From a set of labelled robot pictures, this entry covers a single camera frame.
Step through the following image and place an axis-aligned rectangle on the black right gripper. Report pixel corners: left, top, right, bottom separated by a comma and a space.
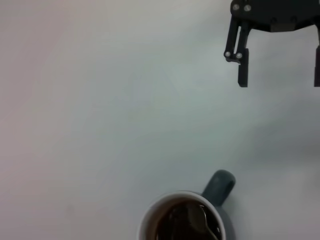
223, 0, 320, 88

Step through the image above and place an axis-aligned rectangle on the pink handled metal spoon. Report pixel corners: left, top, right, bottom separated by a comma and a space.
184, 203, 221, 240

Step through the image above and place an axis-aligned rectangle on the grey ceramic cup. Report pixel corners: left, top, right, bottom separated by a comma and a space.
137, 169, 237, 240

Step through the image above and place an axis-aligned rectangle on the dark coffee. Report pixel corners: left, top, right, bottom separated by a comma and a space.
155, 196, 223, 240

